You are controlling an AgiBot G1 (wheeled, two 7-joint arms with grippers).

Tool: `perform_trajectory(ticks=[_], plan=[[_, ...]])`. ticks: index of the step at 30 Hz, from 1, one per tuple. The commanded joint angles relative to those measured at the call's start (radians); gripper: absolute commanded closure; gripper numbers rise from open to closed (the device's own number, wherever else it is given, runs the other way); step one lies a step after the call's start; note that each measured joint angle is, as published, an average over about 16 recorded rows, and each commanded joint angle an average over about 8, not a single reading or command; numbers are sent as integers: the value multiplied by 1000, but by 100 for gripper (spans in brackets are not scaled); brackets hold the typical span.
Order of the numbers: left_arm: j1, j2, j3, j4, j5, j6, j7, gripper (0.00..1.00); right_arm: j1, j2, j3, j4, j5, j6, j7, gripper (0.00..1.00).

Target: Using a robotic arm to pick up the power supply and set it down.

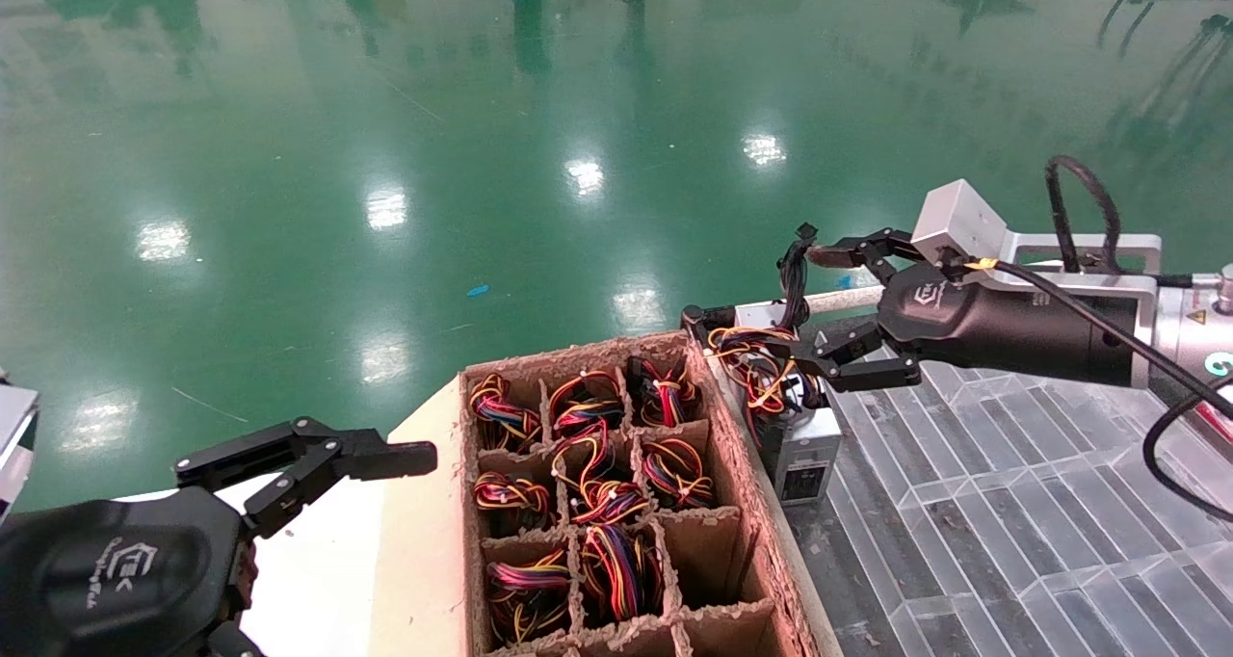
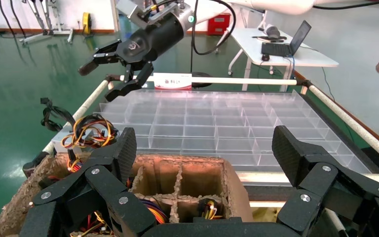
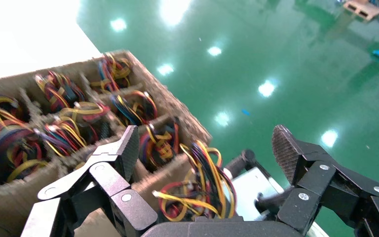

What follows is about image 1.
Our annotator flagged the black looped cable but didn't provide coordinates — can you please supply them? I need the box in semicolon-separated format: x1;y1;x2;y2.
1143;373;1233;523

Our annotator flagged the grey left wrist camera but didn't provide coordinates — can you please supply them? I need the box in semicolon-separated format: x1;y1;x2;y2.
0;368;41;525

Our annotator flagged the power supply with coloured wires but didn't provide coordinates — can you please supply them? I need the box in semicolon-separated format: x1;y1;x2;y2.
486;551;577;648
469;373;545;451
472;471;555;538
549;370;627;436
641;435;719;511
578;524;666;624
551;421;658;528
706;322;845;510
626;356;702;429

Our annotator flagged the cardboard divider box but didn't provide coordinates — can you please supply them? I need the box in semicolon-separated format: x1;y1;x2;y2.
460;329;829;657

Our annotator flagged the long white cart tube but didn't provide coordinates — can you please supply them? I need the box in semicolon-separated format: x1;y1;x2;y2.
807;286;885;313
703;347;844;657

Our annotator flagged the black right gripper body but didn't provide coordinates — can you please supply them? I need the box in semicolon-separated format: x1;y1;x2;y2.
879;260;1153;389

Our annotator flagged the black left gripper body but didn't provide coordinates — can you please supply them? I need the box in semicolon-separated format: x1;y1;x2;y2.
0;488;259;657

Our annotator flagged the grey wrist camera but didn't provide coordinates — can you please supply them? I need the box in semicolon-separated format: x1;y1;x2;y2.
0;368;41;525
910;179;1164;297

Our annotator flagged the grey power supply black cable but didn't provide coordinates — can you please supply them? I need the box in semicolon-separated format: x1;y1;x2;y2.
732;221;820;340

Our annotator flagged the beige flat board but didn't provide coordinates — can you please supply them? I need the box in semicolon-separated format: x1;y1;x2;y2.
369;376;473;657

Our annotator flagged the black corrugated cable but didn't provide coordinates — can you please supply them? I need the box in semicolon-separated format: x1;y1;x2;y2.
1045;154;1126;273

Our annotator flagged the clear acrylic divider tray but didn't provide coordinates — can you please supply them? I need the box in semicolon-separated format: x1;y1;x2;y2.
828;349;1233;657

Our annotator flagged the black tube corner connector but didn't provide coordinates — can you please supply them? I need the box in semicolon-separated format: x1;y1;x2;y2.
681;303;738;345

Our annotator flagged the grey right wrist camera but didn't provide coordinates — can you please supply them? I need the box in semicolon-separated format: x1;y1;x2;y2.
910;179;1164;297

